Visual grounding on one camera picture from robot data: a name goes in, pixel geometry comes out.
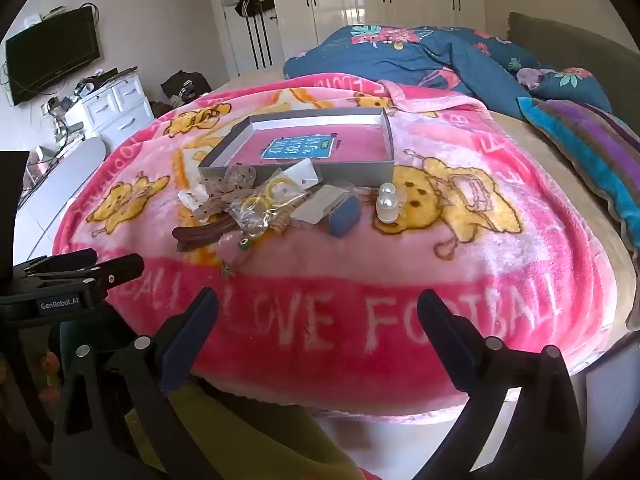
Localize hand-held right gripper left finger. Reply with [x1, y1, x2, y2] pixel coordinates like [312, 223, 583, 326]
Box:
[52, 287, 221, 480]

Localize purple cloth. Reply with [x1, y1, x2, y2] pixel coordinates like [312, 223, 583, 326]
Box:
[516, 66, 547, 87]

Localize striped colourful pillow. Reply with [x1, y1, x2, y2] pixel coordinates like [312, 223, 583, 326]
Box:
[516, 96, 640, 252]

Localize white wardrobe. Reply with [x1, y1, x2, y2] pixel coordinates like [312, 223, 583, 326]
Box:
[265, 0, 488, 57]

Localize white drawer dresser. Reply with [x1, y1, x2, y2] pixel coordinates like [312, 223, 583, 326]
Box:
[64, 66, 156, 152]

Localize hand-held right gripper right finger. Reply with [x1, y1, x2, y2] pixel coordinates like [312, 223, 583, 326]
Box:
[415, 289, 588, 480]

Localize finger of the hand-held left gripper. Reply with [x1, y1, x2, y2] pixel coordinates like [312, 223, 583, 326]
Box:
[25, 253, 146, 297]
[14, 249, 99, 277]

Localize clear bag with white card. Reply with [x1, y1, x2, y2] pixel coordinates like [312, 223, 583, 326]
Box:
[276, 158, 321, 193]

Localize dark bag on floor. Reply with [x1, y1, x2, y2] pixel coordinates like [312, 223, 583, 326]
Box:
[160, 70, 212, 105]

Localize yellow hair ties in bag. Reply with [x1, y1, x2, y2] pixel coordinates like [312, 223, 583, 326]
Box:
[237, 196, 275, 231]
[264, 172, 303, 207]

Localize white round table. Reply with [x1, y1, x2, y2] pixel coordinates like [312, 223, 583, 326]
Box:
[19, 137, 109, 257]

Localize person's yellow clothing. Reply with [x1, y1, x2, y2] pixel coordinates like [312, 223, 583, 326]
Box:
[127, 382, 363, 480]

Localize olive green headboard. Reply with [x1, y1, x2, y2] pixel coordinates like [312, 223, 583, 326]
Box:
[507, 12, 640, 111]

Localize white box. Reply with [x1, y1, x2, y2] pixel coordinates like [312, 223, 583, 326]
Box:
[290, 185, 351, 224]

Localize pink printed blanket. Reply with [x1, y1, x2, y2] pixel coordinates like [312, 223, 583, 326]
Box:
[52, 72, 618, 418]

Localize blue jewelry box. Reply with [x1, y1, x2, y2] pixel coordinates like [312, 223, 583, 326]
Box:
[327, 194, 362, 239]

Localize pink book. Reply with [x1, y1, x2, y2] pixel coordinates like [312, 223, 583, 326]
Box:
[227, 126, 392, 164]

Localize small white plastic bag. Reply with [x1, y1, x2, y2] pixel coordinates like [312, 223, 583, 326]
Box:
[178, 182, 212, 212]

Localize black flat television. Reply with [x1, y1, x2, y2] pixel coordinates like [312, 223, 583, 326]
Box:
[5, 6, 101, 107]

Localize blue floral duvet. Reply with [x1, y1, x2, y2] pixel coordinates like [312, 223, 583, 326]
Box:
[283, 25, 614, 112]

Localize brown hair clip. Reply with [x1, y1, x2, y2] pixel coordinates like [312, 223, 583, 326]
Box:
[172, 220, 237, 252]

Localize polka-dot fabric bow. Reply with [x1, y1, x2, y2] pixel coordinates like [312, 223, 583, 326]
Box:
[192, 165, 258, 223]

